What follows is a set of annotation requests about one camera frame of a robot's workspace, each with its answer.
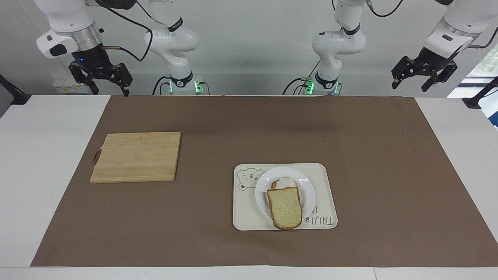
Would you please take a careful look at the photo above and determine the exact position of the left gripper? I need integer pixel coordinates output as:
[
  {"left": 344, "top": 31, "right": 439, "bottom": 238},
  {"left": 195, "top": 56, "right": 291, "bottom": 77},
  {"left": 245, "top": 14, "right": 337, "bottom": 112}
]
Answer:
[{"left": 391, "top": 47, "right": 458, "bottom": 93}]

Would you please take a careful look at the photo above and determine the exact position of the black stand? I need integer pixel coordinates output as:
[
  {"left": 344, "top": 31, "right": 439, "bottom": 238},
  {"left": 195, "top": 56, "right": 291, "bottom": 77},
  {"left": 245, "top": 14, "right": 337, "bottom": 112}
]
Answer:
[
  {"left": 462, "top": 76, "right": 498, "bottom": 109},
  {"left": 0, "top": 74, "right": 32, "bottom": 106}
]

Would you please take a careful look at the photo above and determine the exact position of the black cable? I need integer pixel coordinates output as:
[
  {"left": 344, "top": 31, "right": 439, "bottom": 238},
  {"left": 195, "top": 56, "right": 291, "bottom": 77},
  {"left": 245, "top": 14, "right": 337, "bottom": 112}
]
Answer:
[
  {"left": 152, "top": 75, "right": 172, "bottom": 96},
  {"left": 95, "top": 0, "right": 153, "bottom": 63},
  {"left": 468, "top": 28, "right": 498, "bottom": 49},
  {"left": 366, "top": 0, "right": 404, "bottom": 18},
  {"left": 282, "top": 60, "right": 322, "bottom": 96}
]

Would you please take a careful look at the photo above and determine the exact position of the rear bread slice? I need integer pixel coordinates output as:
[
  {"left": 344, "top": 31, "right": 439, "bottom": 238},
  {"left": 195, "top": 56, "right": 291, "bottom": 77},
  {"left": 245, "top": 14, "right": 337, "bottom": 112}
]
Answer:
[{"left": 271, "top": 177, "right": 300, "bottom": 191}]

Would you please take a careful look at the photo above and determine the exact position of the cream tray with bear print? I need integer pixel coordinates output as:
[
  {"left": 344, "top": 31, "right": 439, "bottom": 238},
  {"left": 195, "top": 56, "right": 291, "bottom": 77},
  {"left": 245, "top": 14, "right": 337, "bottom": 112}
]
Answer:
[{"left": 233, "top": 163, "right": 338, "bottom": 231}]

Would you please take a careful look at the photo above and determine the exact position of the white round plate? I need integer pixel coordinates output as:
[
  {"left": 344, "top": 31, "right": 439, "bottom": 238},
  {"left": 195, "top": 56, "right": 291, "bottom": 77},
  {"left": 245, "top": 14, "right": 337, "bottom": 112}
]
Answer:
[{"left": 255, "top": 167, "right": 316, "bottom": 221}]

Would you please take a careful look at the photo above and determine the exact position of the wooden cutting board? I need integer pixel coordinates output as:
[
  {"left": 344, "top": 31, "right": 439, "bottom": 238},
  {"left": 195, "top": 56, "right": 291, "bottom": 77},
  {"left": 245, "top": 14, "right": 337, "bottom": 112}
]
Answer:
[{"left": 89, "top": 131, "right": 182, "bottom": 184}]

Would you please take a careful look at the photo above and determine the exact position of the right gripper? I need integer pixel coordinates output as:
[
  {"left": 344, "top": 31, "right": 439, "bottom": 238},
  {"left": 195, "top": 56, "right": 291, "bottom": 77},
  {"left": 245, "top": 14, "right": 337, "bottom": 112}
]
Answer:
[{"left": 69, "top": 43, "right": 133, "bottom": 97}]

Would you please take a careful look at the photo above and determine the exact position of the bread slice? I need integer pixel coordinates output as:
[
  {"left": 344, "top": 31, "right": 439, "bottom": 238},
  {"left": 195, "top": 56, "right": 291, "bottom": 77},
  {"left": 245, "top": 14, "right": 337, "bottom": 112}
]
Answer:
[
  {"left": 267, "top": 186, "right": 303, "bottom": 230},
  {"left": 271, "top": 177, "right": 300, "bottom": 191}
]

